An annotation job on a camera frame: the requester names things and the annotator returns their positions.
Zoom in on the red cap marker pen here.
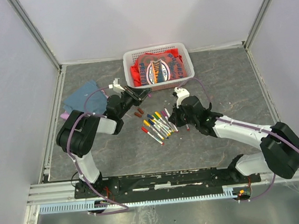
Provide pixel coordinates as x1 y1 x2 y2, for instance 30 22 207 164
141 127 164 145

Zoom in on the white plastic basket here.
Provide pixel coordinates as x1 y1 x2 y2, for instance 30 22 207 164
123 42 195 91

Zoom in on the brown pen cap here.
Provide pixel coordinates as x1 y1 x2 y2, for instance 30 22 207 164
134 108 144 118

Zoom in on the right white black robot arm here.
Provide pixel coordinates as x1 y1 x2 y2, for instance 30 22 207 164
169 96 299 183

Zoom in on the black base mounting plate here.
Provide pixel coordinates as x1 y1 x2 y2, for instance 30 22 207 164
72 161 262 207

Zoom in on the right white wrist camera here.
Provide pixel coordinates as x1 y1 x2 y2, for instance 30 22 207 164
173 87 190 108

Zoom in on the orange printed t-shirt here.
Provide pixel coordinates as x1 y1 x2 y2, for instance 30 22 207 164
130 48 188 87

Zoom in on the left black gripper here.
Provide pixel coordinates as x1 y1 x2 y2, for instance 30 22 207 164
116 83 155 119

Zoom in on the blue cap marker pen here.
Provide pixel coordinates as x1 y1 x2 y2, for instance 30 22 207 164
147 114 171 135

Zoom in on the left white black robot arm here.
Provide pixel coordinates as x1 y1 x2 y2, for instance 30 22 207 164
56 86 152 197

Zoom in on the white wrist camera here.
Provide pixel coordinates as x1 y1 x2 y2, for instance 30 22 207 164
173 87 190 108
108 78 125 93

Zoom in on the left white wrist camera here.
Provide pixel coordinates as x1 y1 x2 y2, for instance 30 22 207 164
108 78 125 93

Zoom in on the blue folded cloth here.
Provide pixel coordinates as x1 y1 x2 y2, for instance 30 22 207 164
63 80 107 114

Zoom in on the yellow cap marker pen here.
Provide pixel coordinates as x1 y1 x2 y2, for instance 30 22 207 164
143 119 168 140

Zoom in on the pink folded cloth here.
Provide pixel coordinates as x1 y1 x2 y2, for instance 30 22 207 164
60 90 107 120

